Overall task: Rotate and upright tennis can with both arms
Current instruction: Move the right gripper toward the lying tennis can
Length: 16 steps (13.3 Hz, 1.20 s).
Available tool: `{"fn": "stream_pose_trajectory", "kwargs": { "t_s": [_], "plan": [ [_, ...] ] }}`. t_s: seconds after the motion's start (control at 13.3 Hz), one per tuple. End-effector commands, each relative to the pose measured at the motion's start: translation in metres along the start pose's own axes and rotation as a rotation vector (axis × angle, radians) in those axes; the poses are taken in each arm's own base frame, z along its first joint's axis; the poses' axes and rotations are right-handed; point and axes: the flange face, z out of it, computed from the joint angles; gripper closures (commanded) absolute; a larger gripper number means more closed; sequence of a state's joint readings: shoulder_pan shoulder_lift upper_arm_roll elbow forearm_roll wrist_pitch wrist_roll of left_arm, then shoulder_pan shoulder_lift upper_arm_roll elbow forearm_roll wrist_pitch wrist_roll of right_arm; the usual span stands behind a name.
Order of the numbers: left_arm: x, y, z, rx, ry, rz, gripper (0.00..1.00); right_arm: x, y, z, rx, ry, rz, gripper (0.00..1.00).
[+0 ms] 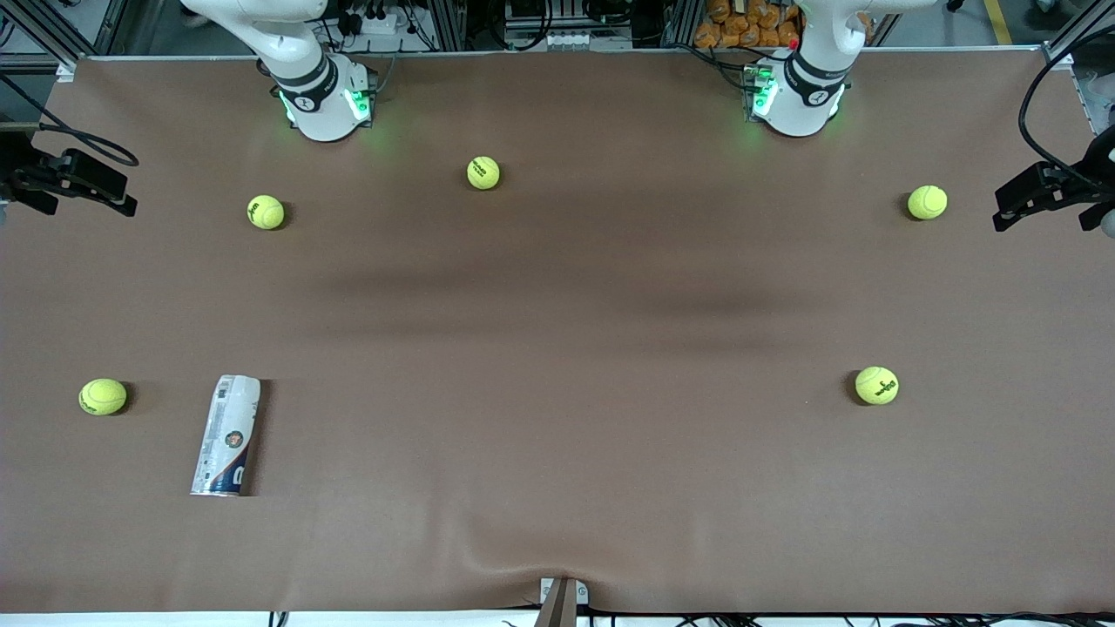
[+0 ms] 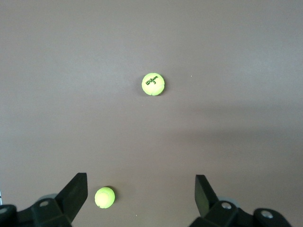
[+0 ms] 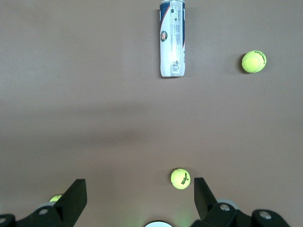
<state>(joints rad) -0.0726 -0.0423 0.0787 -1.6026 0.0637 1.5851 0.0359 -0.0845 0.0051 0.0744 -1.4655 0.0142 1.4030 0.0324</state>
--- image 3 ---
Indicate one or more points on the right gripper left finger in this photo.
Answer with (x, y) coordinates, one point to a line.
(71, 201)

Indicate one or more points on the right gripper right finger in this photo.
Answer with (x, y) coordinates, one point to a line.
(206, 201)

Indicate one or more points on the white blue tennis ball can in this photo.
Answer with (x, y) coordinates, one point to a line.
(172, 42)

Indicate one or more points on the yellow-green tennis ball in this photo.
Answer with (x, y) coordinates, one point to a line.
(55, 198)
(180, 178)
(253, 62)

